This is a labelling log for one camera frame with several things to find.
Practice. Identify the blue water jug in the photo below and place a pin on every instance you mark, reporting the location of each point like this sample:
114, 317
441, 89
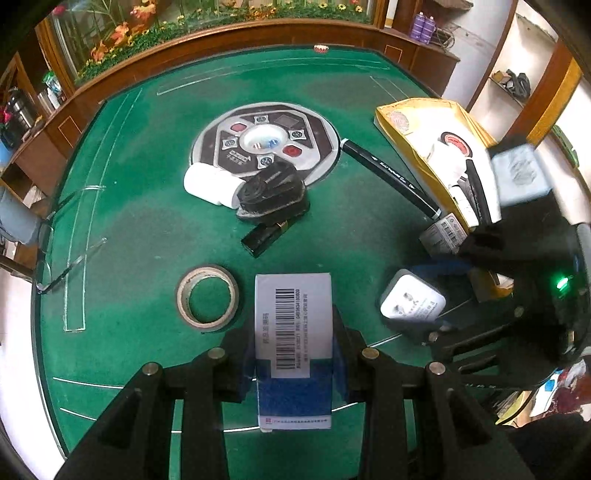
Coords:
16, 217

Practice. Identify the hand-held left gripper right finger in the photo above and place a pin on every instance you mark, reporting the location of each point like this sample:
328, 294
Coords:
340, 364

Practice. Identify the blue and white carton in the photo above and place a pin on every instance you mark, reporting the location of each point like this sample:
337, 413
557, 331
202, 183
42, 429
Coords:
295, 387

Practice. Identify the clear eyeglasses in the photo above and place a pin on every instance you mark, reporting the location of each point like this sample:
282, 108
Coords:
51, 272

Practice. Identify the black pen with white print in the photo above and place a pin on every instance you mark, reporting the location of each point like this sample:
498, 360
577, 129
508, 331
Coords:
392, 173

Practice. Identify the dark bundle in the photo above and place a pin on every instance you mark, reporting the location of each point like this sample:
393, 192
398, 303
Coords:
518, 83

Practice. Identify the brown tape roll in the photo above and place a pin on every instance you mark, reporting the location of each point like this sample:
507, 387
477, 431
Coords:
184, 295

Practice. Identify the plain white cylinder jar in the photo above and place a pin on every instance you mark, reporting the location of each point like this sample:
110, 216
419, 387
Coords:
207, 182

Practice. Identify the black tape roll red core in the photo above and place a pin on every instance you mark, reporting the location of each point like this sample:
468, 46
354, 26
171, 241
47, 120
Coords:
450, 138

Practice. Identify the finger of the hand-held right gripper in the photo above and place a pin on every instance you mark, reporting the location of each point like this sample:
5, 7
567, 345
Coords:
485, 249
489, 337

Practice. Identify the yellow cardboard box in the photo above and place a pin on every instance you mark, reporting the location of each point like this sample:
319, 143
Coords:
406, 134

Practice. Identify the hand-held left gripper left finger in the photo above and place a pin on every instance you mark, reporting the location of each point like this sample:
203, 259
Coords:
247, 369

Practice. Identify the purple bottle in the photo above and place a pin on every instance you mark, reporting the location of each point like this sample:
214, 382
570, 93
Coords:
430, 30
419, 27

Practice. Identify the small red white object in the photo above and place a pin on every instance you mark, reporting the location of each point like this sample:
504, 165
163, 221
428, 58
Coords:
321, 48

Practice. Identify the wooden side cabinet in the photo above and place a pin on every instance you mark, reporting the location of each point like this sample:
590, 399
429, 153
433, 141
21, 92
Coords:
425, 60

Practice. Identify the round table control panel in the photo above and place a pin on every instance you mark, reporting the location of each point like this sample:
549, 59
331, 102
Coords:
295, 134

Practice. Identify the wooden shelf unit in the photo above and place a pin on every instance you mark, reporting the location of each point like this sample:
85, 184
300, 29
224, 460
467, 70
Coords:
41, 138

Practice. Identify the black camera device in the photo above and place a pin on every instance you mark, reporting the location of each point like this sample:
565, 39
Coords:
272, 194

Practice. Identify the small grey labelled box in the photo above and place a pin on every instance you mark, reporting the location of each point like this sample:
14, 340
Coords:
443, 235

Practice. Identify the white power adapter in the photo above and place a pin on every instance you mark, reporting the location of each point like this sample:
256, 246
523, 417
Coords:
411, 302

